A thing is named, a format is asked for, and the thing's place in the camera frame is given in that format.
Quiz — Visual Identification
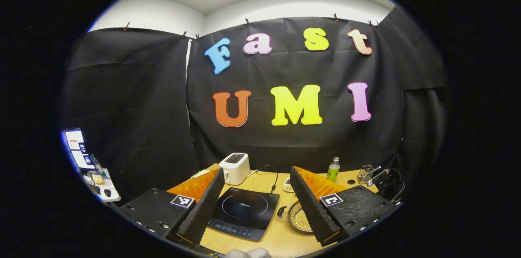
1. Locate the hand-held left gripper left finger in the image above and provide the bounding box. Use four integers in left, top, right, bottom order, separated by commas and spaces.
118, 167, 225, 246

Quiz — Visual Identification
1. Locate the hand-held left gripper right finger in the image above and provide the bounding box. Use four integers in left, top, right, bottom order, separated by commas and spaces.
289, 166, 403, 247

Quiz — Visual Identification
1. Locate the steel pot with black handles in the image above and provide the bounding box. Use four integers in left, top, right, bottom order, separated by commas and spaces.
278, 199, 314, 235

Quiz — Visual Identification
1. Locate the black induction cooktop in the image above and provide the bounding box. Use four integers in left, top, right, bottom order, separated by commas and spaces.
208, 187, 280, 242

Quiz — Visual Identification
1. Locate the pile of yellow soybeans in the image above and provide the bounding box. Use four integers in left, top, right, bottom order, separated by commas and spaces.
293, 208, 313, 232

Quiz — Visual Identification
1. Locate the green label drink bottle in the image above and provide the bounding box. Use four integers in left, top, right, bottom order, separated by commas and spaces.
327, 156, 341, 182

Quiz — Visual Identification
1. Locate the white toaster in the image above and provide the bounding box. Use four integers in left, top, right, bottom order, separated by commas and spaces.
219, 153, 251, 186

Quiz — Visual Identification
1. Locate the white side desk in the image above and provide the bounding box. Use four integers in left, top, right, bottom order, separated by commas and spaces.
81, 168, 121, 203

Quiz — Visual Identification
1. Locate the slim dark bottle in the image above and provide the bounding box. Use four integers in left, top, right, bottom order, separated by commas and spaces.
90, 153, 104, 177

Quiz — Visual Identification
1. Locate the computer monitor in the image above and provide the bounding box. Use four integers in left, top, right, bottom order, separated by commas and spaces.
63, 128, 96, 170

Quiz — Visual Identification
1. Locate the wire utensil holder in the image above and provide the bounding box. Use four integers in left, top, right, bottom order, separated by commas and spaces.
357, 164, 375, 184

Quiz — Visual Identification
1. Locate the black power cable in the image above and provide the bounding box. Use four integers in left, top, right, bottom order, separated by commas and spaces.
248, 164, 279, 194

